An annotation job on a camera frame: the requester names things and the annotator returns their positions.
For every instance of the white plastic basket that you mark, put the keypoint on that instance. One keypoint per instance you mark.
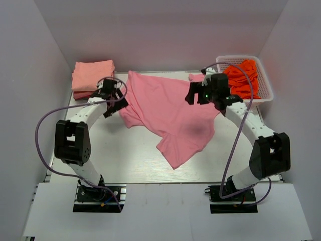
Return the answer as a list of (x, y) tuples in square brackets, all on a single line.
[(264, 92)]

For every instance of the pink t-shirt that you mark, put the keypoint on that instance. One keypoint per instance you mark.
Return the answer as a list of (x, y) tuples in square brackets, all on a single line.
[(159, 104), (83, 93)]

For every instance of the folded salmon t-shirt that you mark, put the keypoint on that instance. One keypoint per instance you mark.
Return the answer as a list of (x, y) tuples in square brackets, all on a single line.
[(86, 75)]

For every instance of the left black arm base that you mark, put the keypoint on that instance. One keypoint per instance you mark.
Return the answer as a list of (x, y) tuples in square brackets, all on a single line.
[(90, 200)]

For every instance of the orange crumpled t-shirt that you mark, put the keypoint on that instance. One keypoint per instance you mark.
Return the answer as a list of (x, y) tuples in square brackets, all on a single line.
[(238, 83)]

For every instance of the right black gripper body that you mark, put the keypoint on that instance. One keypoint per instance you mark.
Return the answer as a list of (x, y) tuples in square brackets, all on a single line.
[(214, 96)]

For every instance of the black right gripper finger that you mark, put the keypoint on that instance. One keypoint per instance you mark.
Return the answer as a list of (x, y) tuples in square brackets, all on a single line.
[(193, 90), (204, 95)]

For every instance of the folded pink t-shirt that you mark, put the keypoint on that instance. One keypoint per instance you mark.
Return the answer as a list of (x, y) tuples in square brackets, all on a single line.
[(83, 93)]

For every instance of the folded red t-shirt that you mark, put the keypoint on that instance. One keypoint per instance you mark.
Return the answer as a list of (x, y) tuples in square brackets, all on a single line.
[(80, 97)]

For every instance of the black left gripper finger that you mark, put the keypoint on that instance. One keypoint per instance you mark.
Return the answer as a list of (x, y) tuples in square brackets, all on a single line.
[(113, 107), (119, 94)]

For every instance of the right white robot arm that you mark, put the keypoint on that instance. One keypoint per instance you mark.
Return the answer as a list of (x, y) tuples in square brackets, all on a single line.
[(270, 150)]

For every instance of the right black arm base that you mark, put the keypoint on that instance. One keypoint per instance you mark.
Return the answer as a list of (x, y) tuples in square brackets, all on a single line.
[(239, 204)]

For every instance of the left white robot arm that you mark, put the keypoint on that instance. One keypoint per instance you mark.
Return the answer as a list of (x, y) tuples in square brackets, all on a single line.
[(72, 139)]

